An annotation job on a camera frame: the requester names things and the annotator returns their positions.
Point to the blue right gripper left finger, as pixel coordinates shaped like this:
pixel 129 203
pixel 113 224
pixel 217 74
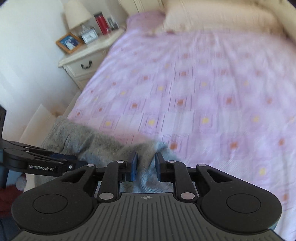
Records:
pixel 133 166

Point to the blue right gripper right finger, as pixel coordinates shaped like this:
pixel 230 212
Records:
pixel 160 166

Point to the grey speckled pants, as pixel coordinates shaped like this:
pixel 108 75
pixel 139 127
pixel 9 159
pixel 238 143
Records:
pixel 88 144

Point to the pink patterned bed sheet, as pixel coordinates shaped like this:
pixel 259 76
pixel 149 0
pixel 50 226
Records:
pixel 226 99

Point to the cream nightstand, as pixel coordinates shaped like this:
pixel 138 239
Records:
pixel 96 51

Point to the small alarm clock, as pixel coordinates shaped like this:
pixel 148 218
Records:
pixel 89 36

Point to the small white charger cube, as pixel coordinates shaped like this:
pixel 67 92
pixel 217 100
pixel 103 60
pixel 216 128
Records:
pixel 112 24

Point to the red thermos bottle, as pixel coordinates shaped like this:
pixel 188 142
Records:
pixel 102 23

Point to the white table lamp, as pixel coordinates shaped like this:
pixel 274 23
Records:
pixel 76 16

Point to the beige pillow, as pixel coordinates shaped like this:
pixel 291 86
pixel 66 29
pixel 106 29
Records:
pixel 186 16

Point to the cream tufted headboard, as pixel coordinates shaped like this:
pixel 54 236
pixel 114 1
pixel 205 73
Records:
pixel 284 10

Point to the black drawer handle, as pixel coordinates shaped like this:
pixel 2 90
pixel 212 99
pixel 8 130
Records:
pixel 84 67

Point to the wooden photo frame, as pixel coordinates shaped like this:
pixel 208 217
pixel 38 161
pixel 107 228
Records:
pixel 69 43

